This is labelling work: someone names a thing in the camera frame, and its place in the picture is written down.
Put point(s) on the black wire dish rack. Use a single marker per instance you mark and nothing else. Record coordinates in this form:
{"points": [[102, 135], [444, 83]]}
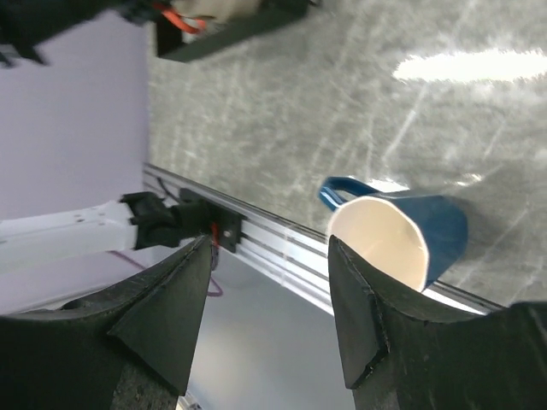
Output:
{"points": [[205, 39]]}

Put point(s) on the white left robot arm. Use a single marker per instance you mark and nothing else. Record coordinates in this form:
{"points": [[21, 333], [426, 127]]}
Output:
{"points": [[137, 221]]}

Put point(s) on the pink mug orange handle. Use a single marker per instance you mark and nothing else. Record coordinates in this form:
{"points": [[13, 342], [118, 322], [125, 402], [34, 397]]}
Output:
{"points": [[184, 19]]}

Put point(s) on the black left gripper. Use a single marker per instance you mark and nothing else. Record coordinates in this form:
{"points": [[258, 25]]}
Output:
{"points": [[27, 24]]}

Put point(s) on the aluminium mounting rail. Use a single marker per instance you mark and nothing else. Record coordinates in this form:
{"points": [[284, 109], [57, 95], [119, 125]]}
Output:
{"points": [[281, 232]]}

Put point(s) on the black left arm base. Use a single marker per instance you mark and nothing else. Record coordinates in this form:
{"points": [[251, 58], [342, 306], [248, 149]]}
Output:
{"points": [[213, 222]]}

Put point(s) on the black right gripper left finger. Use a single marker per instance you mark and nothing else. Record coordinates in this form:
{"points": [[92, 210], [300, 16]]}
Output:
{"points": [[129, 346]]}

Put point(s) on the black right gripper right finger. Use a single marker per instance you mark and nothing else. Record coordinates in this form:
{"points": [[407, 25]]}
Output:
{"points": [[402, 350]]}

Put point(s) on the dark blue scalloped mug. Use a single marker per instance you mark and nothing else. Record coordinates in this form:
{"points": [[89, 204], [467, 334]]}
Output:
{"points": [[411, 236]]}

